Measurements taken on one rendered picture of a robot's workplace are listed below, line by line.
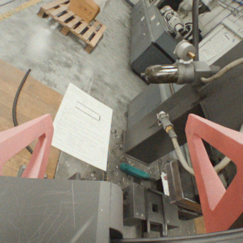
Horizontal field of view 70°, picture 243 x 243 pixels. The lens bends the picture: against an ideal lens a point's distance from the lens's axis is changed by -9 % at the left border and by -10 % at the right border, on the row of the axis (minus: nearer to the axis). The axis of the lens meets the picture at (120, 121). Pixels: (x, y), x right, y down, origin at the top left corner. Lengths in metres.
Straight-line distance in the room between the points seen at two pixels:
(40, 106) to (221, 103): 0.52
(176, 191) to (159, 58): 3.23
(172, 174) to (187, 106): 0.22
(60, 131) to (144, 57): 3.07
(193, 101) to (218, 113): 0.11
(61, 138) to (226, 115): 0.45
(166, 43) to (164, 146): 2.90
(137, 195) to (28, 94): 0.44
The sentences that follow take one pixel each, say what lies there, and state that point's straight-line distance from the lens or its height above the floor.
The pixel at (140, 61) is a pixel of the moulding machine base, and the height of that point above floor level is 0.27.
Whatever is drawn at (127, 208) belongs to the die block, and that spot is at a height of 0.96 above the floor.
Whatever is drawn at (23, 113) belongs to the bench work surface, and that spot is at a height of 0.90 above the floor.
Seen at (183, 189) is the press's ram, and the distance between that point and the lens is 0.44.
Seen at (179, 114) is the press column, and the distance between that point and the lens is 0.60.
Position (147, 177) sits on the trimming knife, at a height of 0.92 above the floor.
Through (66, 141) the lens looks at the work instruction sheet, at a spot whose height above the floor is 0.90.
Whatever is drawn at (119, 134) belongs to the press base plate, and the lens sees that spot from 0.76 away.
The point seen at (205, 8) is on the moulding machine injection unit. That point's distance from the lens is 5.10.
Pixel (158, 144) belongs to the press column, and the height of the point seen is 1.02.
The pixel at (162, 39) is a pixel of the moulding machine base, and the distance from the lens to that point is 3.45.
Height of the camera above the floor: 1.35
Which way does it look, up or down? 34 degrees down
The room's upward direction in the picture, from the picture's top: 50 degrees clockwise
